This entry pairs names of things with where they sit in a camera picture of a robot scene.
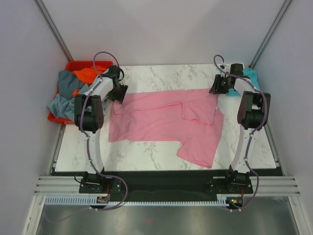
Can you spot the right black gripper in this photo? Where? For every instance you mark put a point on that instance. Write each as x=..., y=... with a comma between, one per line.
x=216, y=88

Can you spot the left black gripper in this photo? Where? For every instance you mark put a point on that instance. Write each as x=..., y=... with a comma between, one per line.
x=120, y=98

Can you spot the pink t shirt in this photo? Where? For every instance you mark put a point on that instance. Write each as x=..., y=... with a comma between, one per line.
x=190, y=117

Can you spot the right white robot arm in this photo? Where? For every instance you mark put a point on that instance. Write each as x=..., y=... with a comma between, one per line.
x=252, y=117

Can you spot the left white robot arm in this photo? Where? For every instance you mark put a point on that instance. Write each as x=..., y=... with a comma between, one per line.
x=89, y=118

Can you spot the mint green t shirt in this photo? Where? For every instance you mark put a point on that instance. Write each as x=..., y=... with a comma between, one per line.
x=96, y=80

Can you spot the orange t shirt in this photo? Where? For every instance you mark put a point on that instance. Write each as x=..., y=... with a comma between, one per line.
x=87, y=76

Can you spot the folded teal t shirt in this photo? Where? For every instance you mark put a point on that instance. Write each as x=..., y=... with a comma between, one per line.
x=252, y=77

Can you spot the grey blue t shirt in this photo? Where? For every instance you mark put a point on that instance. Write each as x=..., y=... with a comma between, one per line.
x=62, y=106

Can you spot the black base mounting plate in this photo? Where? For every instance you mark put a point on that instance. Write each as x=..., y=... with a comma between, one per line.
x=169, y=185

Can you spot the right frame post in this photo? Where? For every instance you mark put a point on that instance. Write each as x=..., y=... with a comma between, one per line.
x=269, y=34

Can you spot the frame post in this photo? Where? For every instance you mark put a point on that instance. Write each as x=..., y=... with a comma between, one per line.
x=53, y=28
x=269, y=34

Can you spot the left frame post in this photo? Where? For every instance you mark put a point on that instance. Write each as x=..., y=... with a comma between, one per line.
x=53, y=28

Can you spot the aluminium extrusion rail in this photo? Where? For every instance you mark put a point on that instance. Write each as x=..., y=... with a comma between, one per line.
x=268, y=186

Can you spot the white slotted cable duct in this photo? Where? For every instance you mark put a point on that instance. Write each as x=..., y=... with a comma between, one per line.
x=109, y=201

